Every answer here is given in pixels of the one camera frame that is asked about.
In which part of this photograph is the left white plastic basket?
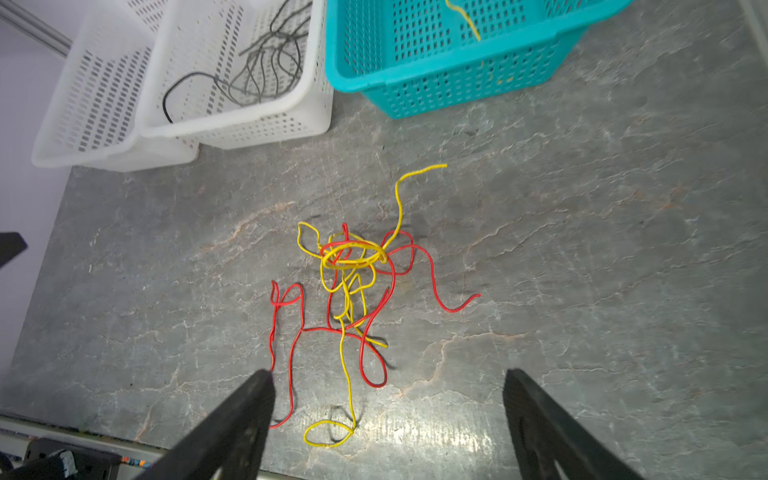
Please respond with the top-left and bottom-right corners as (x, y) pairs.
(31, 1), (199, 172)

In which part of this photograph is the teal plastic basket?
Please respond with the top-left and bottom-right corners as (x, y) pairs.
(326, 0), (629, 119)

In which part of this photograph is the long black cable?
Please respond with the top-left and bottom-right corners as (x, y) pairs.
(161, 0), (314, 125)

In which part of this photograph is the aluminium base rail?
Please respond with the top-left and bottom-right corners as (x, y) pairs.
(0, 413), (301, 480)

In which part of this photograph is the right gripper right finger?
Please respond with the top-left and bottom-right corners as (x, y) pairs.
(503, 369), (640, 479)

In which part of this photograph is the middle white plastic basket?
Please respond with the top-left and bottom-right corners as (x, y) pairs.
(136, 1), (334, 149)

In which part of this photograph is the white plastic basket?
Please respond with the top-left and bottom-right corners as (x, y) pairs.
(136, 1), (334, 149)
(31, 1), (199, 172)

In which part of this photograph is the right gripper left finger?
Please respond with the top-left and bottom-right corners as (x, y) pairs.
(139, 370), (276, 479)

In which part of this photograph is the red yellow cable bundle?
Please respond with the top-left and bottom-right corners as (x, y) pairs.
(268, 163), (482, 449)

